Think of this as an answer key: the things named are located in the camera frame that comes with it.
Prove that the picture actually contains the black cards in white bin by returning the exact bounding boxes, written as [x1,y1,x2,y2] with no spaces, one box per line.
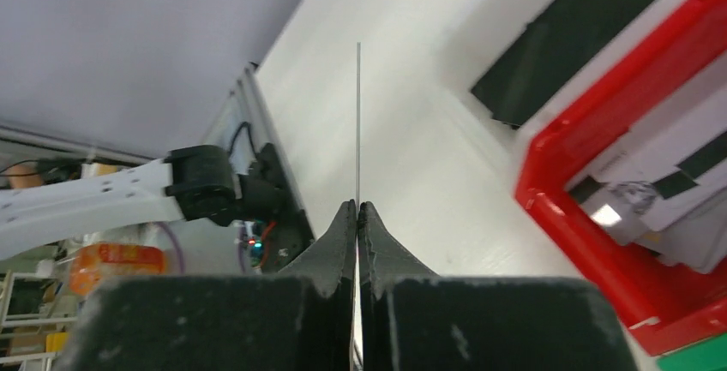
[470,0,655,129]

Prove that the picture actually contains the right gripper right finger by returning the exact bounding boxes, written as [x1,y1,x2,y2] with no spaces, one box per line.
[357,202,637,370]

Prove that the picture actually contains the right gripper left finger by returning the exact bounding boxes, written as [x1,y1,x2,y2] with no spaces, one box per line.
[54,201,357,370]

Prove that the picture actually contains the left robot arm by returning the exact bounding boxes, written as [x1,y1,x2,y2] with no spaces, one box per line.
[1,145,297,260]

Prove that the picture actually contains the white cards in red bin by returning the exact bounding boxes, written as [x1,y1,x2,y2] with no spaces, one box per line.
[566,57,726,274]

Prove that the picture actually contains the green plastic bin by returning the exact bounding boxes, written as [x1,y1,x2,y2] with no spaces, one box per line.
[657,334,726,371]

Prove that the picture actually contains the white plastic bin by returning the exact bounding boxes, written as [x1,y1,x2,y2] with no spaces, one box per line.
[438,0,684,151]

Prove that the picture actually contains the orange drink bottle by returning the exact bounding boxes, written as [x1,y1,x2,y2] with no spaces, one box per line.
[68,242,167,296]

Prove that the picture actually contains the thin white credit card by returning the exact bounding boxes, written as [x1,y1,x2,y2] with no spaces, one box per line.
[356,41,363,371]

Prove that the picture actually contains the red plastic bin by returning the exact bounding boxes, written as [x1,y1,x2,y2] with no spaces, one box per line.
[508,0,726,355]

